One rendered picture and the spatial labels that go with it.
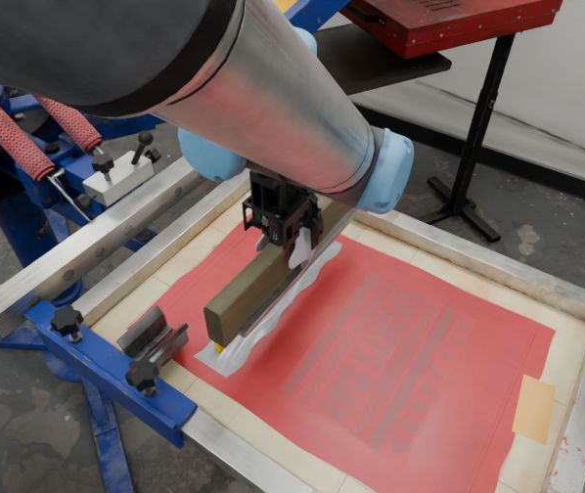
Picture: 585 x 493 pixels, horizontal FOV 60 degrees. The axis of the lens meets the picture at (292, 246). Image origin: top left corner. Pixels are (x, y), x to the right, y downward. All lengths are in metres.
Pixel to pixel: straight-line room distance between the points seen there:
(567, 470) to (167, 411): 0.54
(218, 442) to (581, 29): 2.29
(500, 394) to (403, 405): 0.15
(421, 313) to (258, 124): 0.71
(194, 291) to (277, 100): 0.72
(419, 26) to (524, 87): 1.29
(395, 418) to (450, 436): 0.08
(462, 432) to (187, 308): 0.49
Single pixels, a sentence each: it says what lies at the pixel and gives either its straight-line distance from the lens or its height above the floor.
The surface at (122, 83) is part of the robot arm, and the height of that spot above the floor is 1.60.
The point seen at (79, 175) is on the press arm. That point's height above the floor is 1.04.
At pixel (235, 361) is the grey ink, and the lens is 0.85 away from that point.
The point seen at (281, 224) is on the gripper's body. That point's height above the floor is 1.21.
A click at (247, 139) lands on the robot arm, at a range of 0.26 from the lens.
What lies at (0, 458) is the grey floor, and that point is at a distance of 2.04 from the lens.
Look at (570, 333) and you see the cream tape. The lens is 0.99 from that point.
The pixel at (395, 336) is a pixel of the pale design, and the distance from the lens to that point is 0.89.
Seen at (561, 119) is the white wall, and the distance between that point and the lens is 2.79.
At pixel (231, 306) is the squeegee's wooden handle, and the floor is 1.14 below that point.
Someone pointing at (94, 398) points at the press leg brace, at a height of 0.13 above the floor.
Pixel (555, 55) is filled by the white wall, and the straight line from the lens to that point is 2.68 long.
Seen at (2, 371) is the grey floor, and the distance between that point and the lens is 2.22.
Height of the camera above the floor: 1.67
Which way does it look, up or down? 46 degrees down
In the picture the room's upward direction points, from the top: straight up
